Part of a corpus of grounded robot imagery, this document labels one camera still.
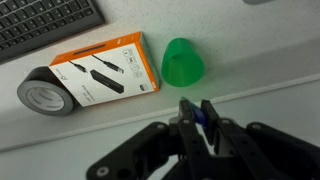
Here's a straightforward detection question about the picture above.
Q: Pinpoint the blue marker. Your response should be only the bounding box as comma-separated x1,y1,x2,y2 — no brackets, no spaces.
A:
179,96,208,131

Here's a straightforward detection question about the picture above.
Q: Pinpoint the black keyboard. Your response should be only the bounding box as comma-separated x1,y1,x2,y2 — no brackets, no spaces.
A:
0,0,106,65

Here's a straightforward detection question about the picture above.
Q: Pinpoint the orange white product box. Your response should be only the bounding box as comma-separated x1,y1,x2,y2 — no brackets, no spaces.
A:
48,31,161,108

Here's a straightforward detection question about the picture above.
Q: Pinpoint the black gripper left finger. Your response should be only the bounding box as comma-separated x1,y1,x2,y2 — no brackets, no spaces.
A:
85,98,218,180

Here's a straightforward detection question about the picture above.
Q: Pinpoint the green plastic cup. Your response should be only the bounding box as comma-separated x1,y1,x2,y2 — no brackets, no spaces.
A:
160,37,205,89

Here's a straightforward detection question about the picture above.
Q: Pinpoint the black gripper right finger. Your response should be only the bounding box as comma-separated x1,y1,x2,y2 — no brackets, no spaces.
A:
199,98,320,180

